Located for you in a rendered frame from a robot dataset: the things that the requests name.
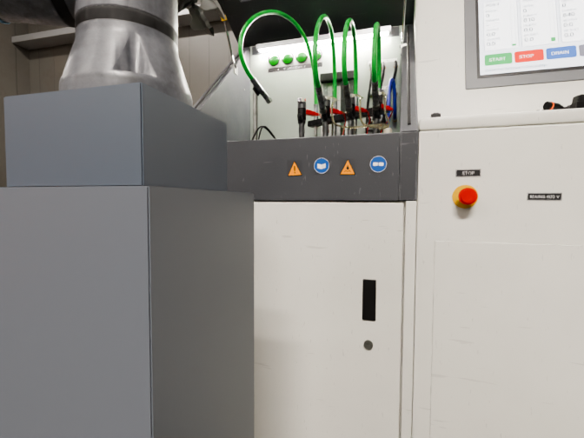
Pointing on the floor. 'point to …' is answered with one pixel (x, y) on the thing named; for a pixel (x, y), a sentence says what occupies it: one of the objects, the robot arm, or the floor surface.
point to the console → (495, 254)
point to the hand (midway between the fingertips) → (217, 23)
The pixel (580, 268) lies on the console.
